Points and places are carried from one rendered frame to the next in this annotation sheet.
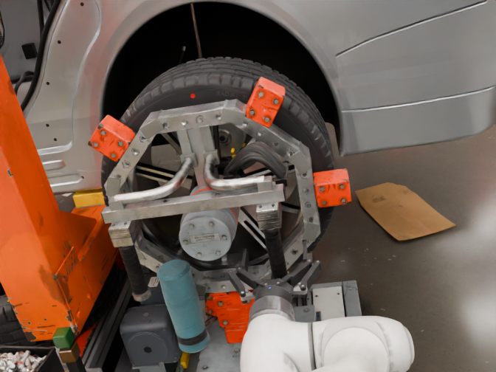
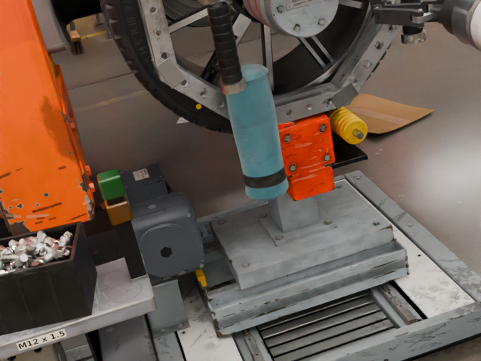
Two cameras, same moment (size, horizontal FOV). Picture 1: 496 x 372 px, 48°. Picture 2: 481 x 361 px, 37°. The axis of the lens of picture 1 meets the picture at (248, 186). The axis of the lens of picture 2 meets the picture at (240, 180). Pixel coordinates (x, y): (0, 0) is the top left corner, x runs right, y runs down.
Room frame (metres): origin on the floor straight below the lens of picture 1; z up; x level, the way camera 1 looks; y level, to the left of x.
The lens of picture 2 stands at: (0.03, 0.72, 1.13)
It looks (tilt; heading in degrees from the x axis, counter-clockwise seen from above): 25 degrees down; 340
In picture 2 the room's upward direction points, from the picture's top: 12 degrees counter-clockwise
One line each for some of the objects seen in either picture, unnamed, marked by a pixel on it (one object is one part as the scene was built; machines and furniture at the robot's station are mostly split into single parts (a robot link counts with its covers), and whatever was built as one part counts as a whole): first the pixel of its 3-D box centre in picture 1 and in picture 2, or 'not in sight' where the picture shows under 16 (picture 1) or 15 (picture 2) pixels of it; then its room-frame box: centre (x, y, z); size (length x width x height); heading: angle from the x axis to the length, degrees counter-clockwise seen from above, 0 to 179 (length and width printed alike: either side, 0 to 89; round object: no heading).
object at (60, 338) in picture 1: (63, 337); (111, 184); (1.18, 0.55, 0.64); 0.04 x 0.04 x 0.04; 81
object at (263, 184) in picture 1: (232, 156); not in sight; (1.20, 0.02, 1.03); 0.19 x 0.18 x 0.11; 171
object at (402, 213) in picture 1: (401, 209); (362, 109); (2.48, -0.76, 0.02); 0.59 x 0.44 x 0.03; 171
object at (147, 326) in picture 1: (165, 322); (158, 236); (1.65, 0.39, 0.26); 0.42 x 0.18 x 0.35; 171
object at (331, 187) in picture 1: (331, 188); not in sight; (1.29, -0.21, 0.85); 0.09 x 0.08 x 0.07; 81
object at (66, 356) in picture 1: (69, 352); (119, 209); (1.18, 0.55, 0.59); 0.04 x 0.04 x 0.04; 81
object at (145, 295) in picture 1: (133, 269); (225, 46); (1.13, 0.30, 0.83); 0.04 x 0.04 x 0.16
